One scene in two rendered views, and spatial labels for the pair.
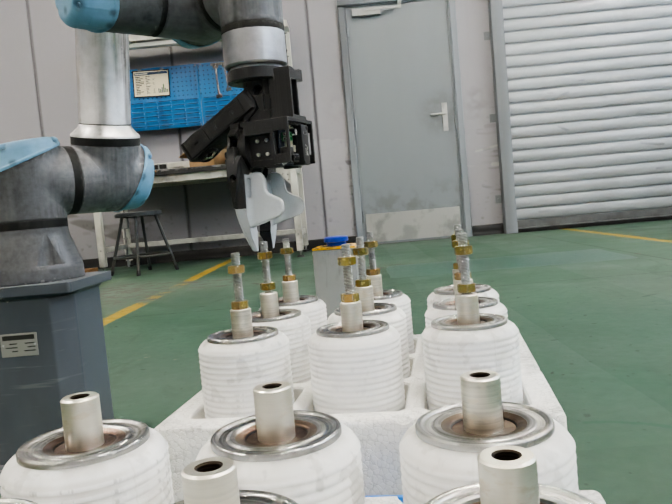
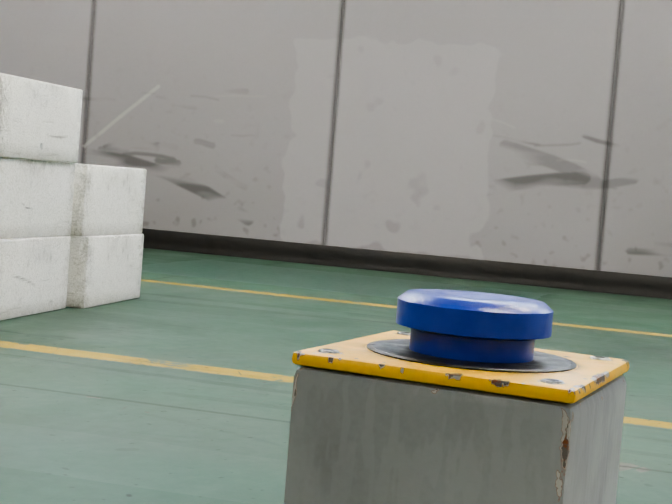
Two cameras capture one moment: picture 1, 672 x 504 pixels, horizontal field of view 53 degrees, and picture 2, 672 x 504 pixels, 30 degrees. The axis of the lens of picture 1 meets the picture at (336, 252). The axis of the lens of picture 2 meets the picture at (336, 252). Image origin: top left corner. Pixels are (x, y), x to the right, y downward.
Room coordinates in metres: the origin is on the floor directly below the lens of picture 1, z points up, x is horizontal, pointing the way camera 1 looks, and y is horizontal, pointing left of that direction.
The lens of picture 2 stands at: (1.07, 0.32, 0.36)
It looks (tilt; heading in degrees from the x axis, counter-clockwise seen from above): 3 degrees down; 284
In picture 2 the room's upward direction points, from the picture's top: 5 degrees clockwise
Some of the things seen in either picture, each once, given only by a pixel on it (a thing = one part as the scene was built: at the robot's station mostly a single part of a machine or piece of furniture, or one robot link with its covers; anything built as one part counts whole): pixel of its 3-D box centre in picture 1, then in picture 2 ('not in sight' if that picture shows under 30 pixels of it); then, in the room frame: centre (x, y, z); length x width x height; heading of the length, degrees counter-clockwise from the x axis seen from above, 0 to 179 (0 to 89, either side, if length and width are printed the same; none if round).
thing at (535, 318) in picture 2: (336, 242); (472, 334); (1.11, 0.00, 0.32); 0.04 x 0.04 x 0.02
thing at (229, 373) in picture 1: (251, 419); not in sight; (0.71, 0.11, 0.16); 0.10 x 0.10 x 0.18
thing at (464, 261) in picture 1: (464, 270); not in sight; (0.68, -0.13, 0.30); 0.01 x 0.01 x 0.08
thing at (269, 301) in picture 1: (269, 305); not in sight; (0.83, 0.09, 0.26); 0.02 x 0.02 x 0.03
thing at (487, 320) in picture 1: (468, 322); not in sight; (0.68, -0.13, 0.25); 0.08 x 0.08 x 0.01
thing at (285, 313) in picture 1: (270, 316); not in sight; (0.83, 0.09, 0.25); 0.08 x 0.08 x 0.01
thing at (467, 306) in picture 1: (467, 310); not in sight; (0.68, -0.13, 0.26); 0.02 x 0.02 x 0.03
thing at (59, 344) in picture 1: (47, 369); not in sight; (1.12, 0.50, 0.15); 0.19 x 0.19 x 0.30; 89
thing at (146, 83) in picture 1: (151, 82); not in sight; (5.86, 1.44, 1.54); 0.32 x 0.02 x 0.25; 89
